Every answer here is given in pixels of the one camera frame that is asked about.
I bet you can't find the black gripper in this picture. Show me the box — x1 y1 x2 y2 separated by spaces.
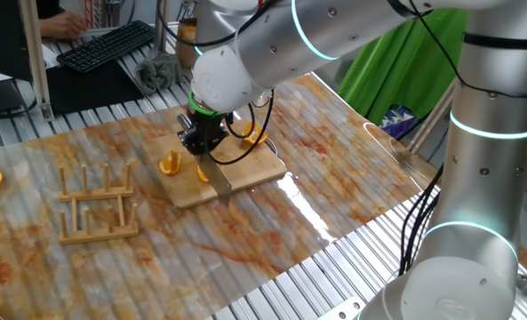
178 108 230 159

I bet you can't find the steel cleaver knife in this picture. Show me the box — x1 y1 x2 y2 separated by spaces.
177 114 234 206

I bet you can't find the bare person hand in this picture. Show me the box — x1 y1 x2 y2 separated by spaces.
38 11 86 41

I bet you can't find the bamboo cutting board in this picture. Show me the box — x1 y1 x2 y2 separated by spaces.
141 118 289 210

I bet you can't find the grey crumpled cloth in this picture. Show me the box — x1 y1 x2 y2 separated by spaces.
133 52 184 97

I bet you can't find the marble pattern plastic mat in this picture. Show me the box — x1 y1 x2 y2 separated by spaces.
0 74 442 320

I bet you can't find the taped cardboard box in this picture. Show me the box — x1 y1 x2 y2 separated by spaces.
176 17 199 68

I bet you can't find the wooden peg rack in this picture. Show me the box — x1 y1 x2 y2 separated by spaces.
57 162 140 245

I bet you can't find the black desk pad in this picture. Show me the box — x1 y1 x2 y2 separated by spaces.
44 60 147 115

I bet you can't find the black computer keyboard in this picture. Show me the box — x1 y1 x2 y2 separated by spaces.
56 20 156 75

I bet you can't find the white paper sheet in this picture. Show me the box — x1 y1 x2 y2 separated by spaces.
0 43 60 84

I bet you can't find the blue patterned bag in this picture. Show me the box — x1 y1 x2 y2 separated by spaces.
380 104 419 141

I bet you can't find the green fabric curtain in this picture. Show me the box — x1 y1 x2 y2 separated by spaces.
337 8 468 126

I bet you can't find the black monitor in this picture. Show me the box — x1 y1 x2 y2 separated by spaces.
0 0 36 117

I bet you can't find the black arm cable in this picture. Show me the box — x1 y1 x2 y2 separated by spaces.
156 0 282 166

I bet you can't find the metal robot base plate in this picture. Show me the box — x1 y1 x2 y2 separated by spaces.
316 296 367 320

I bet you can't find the black base cable bundle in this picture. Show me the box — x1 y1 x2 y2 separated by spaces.
398 163 444 276

